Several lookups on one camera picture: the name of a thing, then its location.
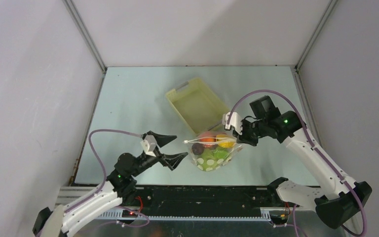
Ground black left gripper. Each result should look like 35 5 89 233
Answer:
131 131 188 177

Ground clear dotted zip bag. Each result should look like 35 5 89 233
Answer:
183 124 244 172

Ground orange peach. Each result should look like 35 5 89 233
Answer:
198 131 216 147

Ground yellow banana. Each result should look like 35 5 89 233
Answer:
215 133 236 148

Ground green leaf vegetable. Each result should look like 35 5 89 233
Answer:
213 147 230 160

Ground green cabbage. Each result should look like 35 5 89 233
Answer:
195 150 224 172

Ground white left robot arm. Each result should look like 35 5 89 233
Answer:
32 131 188 237

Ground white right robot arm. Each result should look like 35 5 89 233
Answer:
223 96 372 229

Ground pale yellow perforated basket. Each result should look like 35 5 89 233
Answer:
165 78 230 135

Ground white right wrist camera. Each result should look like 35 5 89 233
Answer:
222 112 243 135

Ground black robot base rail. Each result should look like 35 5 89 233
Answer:
122 185 293 218

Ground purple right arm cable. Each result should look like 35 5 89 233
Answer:
227 89 368 237

